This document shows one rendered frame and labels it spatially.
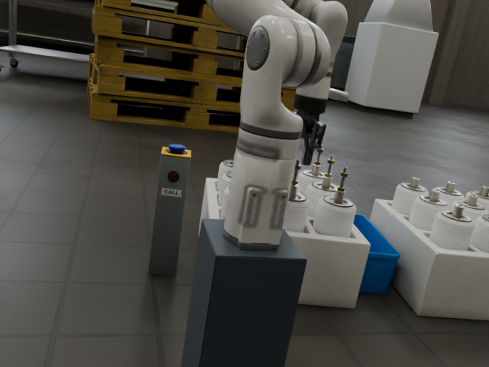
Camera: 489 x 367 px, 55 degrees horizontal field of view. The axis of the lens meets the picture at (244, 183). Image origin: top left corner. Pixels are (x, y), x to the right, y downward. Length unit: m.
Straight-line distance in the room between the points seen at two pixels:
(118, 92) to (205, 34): 0.64
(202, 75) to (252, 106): 2.45
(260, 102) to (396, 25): 5.45
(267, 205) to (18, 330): 0.57
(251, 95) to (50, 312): 0.65
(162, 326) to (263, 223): 0.43
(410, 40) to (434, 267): 5.04
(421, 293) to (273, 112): 0.78
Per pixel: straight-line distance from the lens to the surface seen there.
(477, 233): 1.38
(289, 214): 1.12
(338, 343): 1.11
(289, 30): 0.65
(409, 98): 6.24
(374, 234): 1.48
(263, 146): 0.66
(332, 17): 1.06
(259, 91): 0.65
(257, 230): 0.70
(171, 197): 1.15
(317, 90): 1.08
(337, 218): 1.16
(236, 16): 0.80
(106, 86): 2.97
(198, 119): 3.10
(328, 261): 1.16
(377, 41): 5.97
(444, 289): 1.31
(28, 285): 1.18
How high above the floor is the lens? 0.59
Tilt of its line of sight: 17 degrees down
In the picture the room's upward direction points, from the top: 9 degrees clockwise
